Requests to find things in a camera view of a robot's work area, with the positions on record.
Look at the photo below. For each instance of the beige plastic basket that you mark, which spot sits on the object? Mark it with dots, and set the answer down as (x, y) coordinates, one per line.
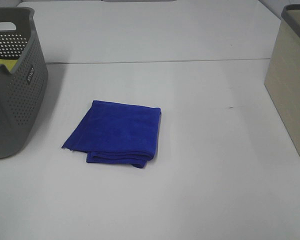
(282, 79)

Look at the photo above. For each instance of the blue towel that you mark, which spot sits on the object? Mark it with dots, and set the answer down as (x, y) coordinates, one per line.
(117, 133)

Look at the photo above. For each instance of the grey perforated plastic basket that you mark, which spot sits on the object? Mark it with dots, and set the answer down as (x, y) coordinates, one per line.
(23, 88)

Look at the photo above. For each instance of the yellow-green towel in basket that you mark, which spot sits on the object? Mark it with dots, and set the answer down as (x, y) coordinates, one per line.
(8, 63)

